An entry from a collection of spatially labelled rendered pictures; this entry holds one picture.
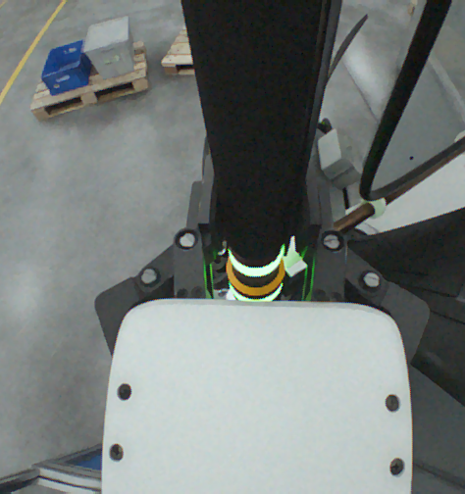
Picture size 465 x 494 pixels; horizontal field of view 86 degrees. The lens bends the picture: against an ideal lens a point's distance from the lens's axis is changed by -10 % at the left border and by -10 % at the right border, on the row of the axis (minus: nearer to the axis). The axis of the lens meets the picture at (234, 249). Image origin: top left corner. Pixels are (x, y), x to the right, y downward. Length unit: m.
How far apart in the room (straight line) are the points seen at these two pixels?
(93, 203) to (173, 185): 0.62
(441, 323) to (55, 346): 1.93
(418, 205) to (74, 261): 1.95
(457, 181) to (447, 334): 0.38
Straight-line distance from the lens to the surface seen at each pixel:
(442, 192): 0.56
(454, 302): 0.22
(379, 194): 0.27
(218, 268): 0.39
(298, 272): 0.24
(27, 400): 2.06
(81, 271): 2.04
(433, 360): 0.20
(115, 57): 3.13
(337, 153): 0.61
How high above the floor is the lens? 1.58
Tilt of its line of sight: 64 degrees down
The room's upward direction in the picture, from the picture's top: 9 degrees counter-clockwise
